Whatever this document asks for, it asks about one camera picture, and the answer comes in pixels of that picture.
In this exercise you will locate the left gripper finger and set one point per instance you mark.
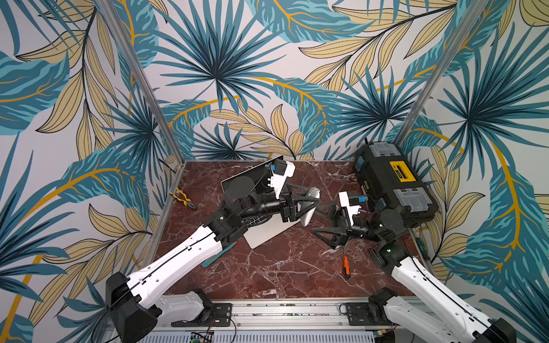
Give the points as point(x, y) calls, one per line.
point(301, 193)
point(305, 211)

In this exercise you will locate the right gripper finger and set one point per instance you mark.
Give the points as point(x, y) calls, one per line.
point(330, 235)
point(327, 208)

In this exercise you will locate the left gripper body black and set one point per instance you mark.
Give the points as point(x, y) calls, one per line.
point(285, 207)

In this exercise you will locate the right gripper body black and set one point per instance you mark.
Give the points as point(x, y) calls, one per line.
point(344, 227)

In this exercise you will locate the silver laptop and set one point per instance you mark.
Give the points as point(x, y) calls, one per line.
point(249, 194)

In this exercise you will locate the white wireless mouse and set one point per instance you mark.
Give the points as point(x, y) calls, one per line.
point(313, 192)

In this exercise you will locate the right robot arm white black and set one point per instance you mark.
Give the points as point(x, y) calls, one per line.
point(451, 319)

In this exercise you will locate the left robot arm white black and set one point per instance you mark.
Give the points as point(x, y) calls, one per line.
point(134, 302)

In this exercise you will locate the black toolbox yellow label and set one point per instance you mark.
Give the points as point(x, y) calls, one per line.
point(390, 182)

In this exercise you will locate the teal utility knife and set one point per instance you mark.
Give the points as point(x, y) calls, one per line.
point(213, 259)

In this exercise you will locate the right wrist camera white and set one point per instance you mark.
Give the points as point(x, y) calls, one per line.
point(352, 202)

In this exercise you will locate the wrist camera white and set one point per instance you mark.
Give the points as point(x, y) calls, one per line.
point(280, 171)
point(352, 202)

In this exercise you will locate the orange handle screwdriver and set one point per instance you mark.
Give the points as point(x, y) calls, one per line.
point(346, 267)

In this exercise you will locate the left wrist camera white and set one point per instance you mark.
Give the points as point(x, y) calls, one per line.
point(280, 171)

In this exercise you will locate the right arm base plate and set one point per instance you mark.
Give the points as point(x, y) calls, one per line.
point(366, 314)

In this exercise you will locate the green handle screwdriver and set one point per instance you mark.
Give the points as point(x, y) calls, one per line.
point(422, 248)

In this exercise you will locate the yellow handle pliers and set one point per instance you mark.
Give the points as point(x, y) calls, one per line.
point(182, 197)

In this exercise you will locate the aluminium front rail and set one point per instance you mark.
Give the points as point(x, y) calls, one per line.
point(293, 320)

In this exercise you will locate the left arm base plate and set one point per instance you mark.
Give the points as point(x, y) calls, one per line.
point(215, 315)

